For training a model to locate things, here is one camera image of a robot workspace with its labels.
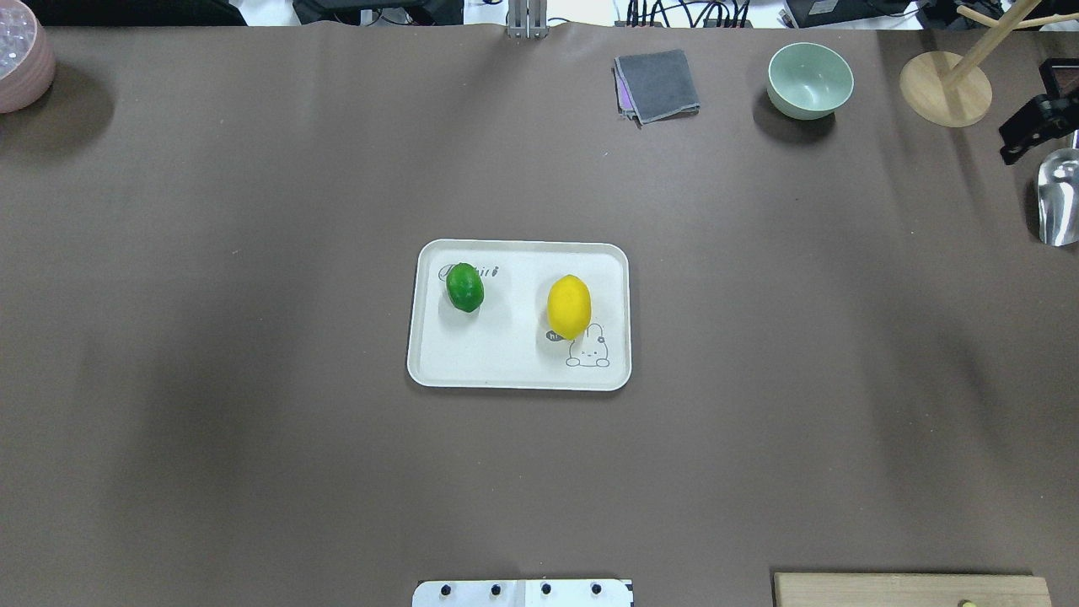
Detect yellow lemon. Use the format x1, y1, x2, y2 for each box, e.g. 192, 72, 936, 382
547, 274, 591, 341

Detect green lime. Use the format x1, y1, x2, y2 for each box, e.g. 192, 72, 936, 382
443, 262, 486, 314

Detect cream plastic tray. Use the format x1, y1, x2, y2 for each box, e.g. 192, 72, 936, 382
407, 239, 632, 391

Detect grey folded cloth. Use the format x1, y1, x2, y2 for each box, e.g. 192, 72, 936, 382
613, 49, 701, 126

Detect mint green bowl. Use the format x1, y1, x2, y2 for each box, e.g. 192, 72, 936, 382
766, 42, 855, 121

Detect wooden cutting board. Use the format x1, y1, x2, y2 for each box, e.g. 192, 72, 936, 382
771, 572, 1052, 606

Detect wooden mug tree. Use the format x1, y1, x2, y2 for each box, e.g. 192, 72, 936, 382
900, 1, 1078, 128

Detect metal scoop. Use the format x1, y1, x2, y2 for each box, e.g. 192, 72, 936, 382
1037, 132, 1078, 247

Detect pink bowl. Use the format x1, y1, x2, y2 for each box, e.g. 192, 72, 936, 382
1, 1, 56, 115

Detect aluminium frame post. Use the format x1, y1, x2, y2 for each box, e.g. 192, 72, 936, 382
506, 0, 550, 40

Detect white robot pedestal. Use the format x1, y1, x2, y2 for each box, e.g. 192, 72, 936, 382
411, 577, 636, 606

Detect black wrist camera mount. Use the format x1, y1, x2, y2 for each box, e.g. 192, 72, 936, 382
998, 91, 1078, 165

